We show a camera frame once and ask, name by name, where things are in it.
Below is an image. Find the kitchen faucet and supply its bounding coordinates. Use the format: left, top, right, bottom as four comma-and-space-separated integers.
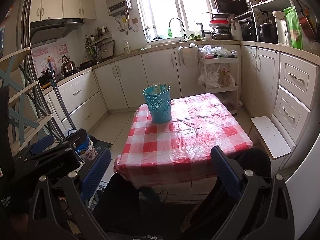
168, 17, 187, 41

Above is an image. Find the blue plastic bag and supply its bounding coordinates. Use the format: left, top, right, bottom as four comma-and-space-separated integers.
66, 128, 89, 155

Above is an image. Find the wooden blue folding shelf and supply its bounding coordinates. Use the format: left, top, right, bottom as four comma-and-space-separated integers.
1, 47, 53, 154

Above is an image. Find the white step stool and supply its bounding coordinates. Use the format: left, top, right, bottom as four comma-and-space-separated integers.
251, 116, 296, 160

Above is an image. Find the red white checkered tablecloth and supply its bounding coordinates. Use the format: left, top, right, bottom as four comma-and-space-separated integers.
113, 93, 253, 187

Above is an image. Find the steel kettle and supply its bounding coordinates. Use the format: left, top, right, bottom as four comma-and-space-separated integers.
60, 55, 77, 77

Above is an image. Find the white rolling cart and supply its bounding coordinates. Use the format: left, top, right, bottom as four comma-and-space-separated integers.
198, 45, 242, 116

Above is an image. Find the teal perforated plastic basket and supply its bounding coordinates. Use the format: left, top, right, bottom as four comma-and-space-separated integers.
143, 84, 171, 124

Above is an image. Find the range hood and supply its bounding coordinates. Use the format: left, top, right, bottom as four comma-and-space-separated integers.
30, 18, 84, 47

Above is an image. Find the white thermos jug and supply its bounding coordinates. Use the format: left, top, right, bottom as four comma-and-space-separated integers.
272, 11, 290, 46

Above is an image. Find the green snack bag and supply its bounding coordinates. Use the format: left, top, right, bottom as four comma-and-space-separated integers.
284, 6, 302, 49

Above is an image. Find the black microwave oven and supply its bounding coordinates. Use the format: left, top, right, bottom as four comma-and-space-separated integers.
213, 0, 251, 15

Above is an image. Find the mop handle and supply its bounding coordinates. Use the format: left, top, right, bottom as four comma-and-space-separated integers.
47, 56, 78, 131

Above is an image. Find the wall water heater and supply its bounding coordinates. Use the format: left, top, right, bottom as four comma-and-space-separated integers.
106, 0, 132, 16

